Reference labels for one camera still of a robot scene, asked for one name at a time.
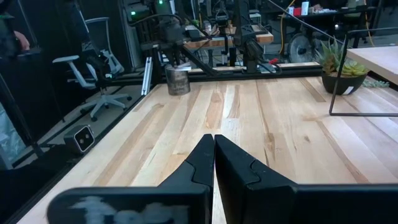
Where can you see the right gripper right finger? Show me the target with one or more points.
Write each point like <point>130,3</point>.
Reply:
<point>264,202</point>

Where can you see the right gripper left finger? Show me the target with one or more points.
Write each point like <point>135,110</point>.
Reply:
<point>186,205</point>

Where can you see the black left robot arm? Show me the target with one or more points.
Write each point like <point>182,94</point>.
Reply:
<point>248,34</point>

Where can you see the glass jar candle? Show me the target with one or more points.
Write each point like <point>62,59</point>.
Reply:
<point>177,81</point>

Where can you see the silver aluminium bar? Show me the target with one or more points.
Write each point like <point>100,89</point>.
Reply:
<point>147,76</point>

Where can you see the succulent plant black pot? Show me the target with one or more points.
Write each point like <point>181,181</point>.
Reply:
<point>342,82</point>

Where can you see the wooden background table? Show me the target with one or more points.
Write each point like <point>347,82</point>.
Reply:
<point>264,38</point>

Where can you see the white office chair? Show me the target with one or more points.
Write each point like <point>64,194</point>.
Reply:
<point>93,62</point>

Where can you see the wooden shelf riser black legs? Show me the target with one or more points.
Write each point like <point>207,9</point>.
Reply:
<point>379,60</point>

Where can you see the person's hand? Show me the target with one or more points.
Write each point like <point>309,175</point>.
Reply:
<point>22,41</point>

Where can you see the black table-level camera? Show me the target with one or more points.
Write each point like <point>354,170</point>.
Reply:
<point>79,139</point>

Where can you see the black aluminium rig frame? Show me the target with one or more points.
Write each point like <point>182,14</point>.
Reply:
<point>236,75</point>

